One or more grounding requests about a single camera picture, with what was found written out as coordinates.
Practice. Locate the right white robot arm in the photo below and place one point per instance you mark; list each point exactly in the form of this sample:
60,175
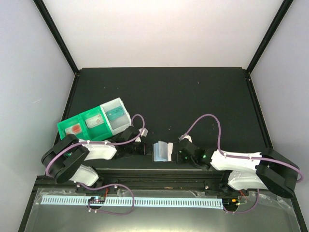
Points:
267,169

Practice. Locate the left black frame post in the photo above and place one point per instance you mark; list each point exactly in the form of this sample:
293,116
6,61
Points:
56,34

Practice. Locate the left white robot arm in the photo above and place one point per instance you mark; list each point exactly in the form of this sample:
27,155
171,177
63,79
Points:
64,161

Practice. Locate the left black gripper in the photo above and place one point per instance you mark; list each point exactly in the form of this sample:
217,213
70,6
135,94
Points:
143,151

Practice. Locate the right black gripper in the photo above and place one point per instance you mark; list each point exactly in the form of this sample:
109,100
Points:
179,159

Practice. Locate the small circuit board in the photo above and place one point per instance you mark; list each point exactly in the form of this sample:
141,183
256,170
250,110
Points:
97,200

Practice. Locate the black aluminium rail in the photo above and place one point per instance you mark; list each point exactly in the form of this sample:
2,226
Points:
167,179

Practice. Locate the green divided bin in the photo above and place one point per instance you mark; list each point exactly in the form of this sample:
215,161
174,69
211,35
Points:
98,133

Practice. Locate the red circle card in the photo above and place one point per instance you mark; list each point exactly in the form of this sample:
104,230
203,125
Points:
75,129

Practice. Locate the right black frame post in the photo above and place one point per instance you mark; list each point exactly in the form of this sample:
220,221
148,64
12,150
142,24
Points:
279,16

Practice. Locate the black frame post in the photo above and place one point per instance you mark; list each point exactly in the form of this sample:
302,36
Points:
279,16
56,34

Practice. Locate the clear white bin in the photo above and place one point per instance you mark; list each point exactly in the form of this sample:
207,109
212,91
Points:
118,118

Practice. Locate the white slotted cable duct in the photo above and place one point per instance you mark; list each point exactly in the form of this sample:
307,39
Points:
136,202

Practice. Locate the white floral card in bin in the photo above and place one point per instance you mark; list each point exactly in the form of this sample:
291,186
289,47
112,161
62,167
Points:
94,121

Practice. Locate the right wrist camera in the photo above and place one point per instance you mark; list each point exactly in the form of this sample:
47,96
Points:
186,137

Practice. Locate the teal VIP card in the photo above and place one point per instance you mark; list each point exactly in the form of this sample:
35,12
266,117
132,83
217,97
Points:
115,113

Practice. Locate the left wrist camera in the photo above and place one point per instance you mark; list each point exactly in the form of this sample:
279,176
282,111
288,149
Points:
144,133

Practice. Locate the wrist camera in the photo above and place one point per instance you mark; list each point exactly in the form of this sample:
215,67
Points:
186,137
144,133

